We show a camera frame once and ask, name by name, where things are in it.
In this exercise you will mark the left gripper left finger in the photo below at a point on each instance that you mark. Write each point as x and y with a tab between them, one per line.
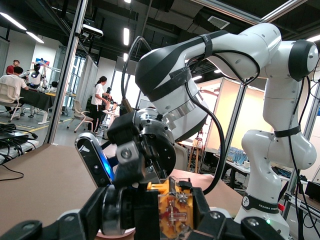
75	220

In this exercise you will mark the standing person in white shirt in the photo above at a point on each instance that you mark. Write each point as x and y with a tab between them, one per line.
96	95

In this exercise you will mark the seated person in white shirt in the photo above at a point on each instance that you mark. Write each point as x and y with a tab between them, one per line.
12	82

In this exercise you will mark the pink round plate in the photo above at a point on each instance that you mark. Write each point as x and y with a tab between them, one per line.
117	233

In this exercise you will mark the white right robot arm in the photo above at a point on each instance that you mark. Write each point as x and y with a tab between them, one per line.
237	42

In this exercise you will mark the tall aluminium frame post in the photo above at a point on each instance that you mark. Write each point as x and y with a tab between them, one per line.
67	75

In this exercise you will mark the black equipment box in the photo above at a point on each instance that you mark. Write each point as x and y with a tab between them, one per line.
313	190

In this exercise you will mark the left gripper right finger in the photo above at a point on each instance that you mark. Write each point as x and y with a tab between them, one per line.
225	228

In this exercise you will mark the ceiling air vent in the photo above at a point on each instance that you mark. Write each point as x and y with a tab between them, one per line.
218	22

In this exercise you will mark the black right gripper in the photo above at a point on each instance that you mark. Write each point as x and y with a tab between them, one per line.
161	155

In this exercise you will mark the white office chair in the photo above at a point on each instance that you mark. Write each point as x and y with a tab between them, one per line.
6	93
77	110

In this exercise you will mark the person in red shirt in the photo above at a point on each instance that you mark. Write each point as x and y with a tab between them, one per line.
11	69

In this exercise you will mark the white humanoid robot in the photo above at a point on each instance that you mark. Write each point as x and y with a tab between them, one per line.
34	77

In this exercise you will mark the long ceiling light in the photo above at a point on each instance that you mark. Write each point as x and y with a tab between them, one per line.
35	37
12	21
126	36
125	57

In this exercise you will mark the wooden stool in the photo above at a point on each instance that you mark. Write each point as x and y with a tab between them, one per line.
192	145

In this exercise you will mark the slim aluminium partition post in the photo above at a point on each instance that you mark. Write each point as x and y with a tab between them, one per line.
236	120

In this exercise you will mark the blue stacked trays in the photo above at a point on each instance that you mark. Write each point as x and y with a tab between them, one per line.
235	156

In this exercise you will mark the white sensor bar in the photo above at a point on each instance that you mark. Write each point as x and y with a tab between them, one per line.
93	30

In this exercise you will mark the beige partition panel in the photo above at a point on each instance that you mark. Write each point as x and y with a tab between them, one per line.
227	100
252	112

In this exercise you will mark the orange push-button switch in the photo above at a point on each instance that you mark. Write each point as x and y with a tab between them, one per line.
175	207

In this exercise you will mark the table with black cloth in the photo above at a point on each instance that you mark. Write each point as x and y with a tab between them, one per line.
37	100

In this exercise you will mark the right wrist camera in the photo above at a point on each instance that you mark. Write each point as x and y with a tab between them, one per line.
92	160

